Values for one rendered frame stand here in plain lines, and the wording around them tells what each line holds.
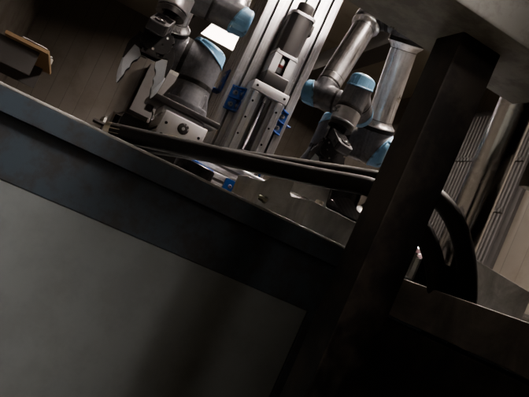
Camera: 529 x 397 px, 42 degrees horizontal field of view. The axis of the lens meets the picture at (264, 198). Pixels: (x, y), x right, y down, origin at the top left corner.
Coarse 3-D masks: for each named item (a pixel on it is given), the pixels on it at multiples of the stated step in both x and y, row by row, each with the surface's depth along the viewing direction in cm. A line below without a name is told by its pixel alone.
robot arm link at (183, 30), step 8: (192, 16) 210; (176, 24) 208; (184, 24) 209; (176, 32) 209; (184, 32) 210; (176, 40) 210; (184, 40) 212; (176, 48) 212; (184, 48) 212; (176, 56) 212; (176, 64) 214
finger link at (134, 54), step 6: (132, 48) 152; (138, 48) 152; (126, 54) 152; (132, 54) 152; (138, 54) 152; (126, 60) 152; (132, 60) 152; (120, 66) 151; (126, 66) 152; (120, 72) 151; (120, 78) 151
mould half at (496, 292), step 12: (480, 264) 151; (480, 276) 152; (492, 276) 154; (504, 276) 157; (480, 288) 153; (492, 288) 155; (504, 288) 158; (516, 288) 161; (480, 300) 153; (492, 300) 156; (504, 300) 159; (516, 300) 162; (528, 300) 165; (504, 312) 160; (516, 312) 163
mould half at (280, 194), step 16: (240, 176) 174; (240, 192) 169; (256, 192) 158; (272, 192) 149; (288, 192) 141; (304, 192) 141; (320, 192) 143; (272, 208) 145; (288, 208) 137; (304, 208) 130; (320, 208) 130; (304, 224) 129; (320, 224) 130; (336, 224) 131; (352, 224) 132; (336, 240) 131
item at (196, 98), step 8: (176, 80) 216; (184, 80) 213; (192, 80) 213; (168, 88) 216; (176, 88) 213; (184, 88) 212; (192, 88) 212; (200, 88) 213; (208, 88) 216; (168, 96) 212; (176, 96) 211; (184, 96) 211; (192, 96) 212; (200, 96) 213; (208, 96) 217; (184, 104) 210; (192, 104) 211; (200, 104) 213; (200, 112) 213
